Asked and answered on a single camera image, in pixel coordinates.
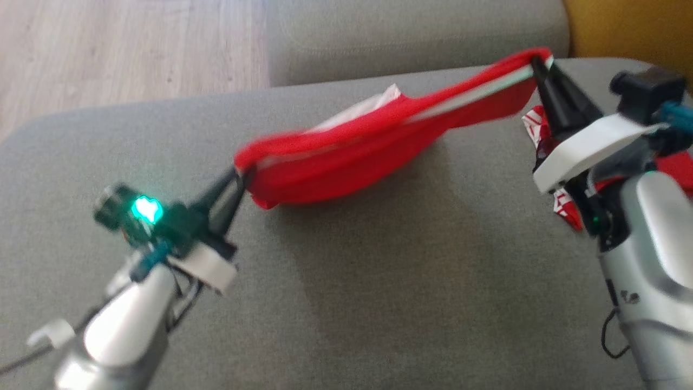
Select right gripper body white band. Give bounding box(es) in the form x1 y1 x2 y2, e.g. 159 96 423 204
533 114 666 251

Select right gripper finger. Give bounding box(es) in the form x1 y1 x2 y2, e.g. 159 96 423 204
549 67 604 132
529 55 570 141

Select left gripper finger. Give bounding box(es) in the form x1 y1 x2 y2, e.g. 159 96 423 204
191 166 242 217
208 172 256 239

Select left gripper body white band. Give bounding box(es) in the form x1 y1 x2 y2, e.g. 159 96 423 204
127 195 239 296

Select red number 23 basketball jersey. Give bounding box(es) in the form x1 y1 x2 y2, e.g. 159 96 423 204
521 105 693 232

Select red shorts with white stripe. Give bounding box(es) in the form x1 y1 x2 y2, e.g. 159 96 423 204
234 47 554 210

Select wide yellow sofa back cushion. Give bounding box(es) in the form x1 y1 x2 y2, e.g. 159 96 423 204
563 0 693 90

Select large grey sofa seat cushion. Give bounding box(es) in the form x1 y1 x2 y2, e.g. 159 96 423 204
0 57 693 390

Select medium grey sofa seat cushion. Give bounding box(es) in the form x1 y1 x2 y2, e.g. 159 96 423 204
267 0 572 87

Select teal left camera connector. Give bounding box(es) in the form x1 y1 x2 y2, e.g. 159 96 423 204
129 241 175 282

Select teal camera connector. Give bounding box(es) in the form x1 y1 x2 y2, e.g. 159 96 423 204
657 102 693 135
129 241 175 282

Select teal right camera connector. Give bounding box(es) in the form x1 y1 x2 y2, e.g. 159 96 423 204
657 102 693 135

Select white cable clip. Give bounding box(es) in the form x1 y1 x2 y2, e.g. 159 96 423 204
27 318 76 348

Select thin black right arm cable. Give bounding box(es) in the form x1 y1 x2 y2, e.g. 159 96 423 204
600 308 632 359

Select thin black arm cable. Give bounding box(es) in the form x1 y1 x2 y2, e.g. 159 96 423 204
600 308 632 359
0 347 60 375

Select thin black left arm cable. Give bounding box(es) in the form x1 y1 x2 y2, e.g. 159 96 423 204
0 347 60 375

